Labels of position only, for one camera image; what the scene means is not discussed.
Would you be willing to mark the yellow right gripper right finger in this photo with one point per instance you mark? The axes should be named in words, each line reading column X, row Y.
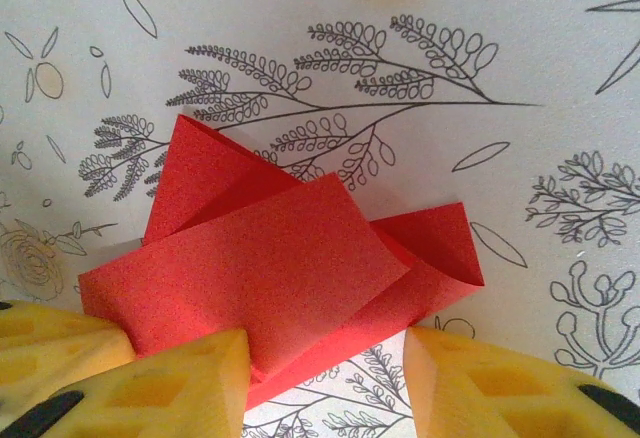
column 500, row 398

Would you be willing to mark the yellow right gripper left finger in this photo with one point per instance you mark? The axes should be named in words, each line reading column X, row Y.
column 175, row 393

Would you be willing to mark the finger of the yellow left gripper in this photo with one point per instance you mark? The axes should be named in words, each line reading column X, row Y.
column 50, row 343

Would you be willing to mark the red cloth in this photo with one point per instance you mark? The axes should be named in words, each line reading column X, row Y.
column 250, row 268

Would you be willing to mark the floral tablecloth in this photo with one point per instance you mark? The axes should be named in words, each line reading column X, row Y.
column 450, row 33

